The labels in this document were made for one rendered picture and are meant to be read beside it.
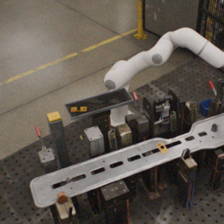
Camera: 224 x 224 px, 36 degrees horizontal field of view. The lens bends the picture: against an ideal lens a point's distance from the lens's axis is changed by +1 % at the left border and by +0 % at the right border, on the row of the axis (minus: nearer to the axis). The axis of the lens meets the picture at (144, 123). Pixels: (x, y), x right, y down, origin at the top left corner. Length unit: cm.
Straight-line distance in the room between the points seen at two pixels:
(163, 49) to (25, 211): 118
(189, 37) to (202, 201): 92
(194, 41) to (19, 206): 133
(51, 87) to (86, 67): 58
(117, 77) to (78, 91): 204
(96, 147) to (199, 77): 144
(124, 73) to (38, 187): 81
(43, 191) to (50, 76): 280
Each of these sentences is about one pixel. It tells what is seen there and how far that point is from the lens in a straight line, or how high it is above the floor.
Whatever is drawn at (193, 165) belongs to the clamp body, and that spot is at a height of 104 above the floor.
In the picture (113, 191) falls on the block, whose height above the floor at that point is 103.
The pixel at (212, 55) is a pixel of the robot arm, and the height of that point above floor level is 145.
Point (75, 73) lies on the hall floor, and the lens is 440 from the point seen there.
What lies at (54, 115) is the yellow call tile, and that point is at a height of 116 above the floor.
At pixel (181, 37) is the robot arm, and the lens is 181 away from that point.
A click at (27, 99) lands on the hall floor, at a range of 408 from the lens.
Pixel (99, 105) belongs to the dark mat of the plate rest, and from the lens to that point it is 191.
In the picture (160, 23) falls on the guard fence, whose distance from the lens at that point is 472.
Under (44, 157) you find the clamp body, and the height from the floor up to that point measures 106.
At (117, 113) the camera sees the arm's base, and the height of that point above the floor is 88.
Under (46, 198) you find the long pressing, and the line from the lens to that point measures 172.
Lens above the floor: 233
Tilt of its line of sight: 41 degrees down
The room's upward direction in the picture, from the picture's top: straight up
